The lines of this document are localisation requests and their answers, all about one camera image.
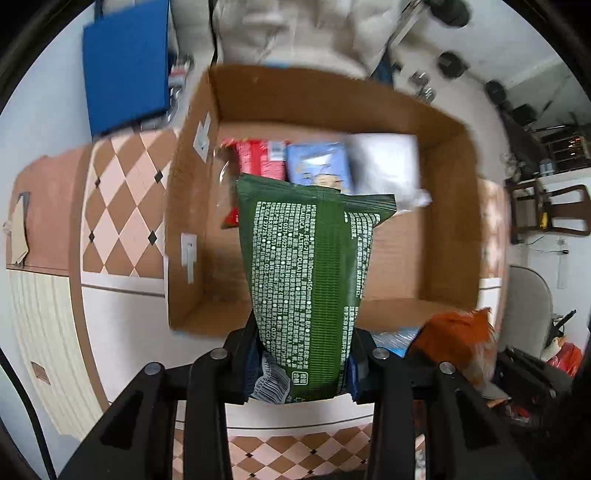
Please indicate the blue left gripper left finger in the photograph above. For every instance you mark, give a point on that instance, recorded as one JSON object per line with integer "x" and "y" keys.
{"x": 253, "y": 367}

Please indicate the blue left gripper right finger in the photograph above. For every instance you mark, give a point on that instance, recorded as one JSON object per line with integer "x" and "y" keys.
{"x": 355, "y": 379}

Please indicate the orange red snack packet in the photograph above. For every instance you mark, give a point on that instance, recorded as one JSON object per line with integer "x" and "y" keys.
{"x": 466, "y": 340}

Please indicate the green snack packet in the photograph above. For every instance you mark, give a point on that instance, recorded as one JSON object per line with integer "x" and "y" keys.
{"x": 306, "y": 252}

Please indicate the blue cartoon tissue pack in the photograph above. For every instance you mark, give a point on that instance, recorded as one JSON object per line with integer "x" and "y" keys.
{"x": 320, "y": 164}

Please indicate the white plastic bag pack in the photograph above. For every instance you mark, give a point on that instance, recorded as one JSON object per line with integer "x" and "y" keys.
{"x": 387, "y": 164}

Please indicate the red plastic bag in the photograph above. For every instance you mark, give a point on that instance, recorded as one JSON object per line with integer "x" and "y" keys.
{"x": 568, "y": 359}

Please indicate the long blue snack packet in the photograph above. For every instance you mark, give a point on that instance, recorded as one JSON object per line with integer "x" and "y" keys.
{"x": 397, "y": 341}

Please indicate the grey round chair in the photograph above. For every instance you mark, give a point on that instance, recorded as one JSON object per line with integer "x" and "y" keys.
{"x": 528, "y": 312}

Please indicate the dark wooden chair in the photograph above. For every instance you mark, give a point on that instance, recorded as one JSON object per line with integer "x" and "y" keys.
{"x": 534, "y": 209}

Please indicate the cardboard scrap piece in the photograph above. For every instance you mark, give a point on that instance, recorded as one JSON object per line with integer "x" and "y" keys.
{"x": 15, "y": 229}

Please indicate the chrome dumbbell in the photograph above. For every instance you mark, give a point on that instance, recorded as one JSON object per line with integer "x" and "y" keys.
{"x": 424, "y": 91}

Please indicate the barbell on floor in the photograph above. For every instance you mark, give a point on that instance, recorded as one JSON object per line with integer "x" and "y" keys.
{"x": 452, "y": 67}

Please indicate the white puffer jacket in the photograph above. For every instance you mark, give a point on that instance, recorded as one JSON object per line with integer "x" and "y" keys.
{"x": 345, "y": 37}

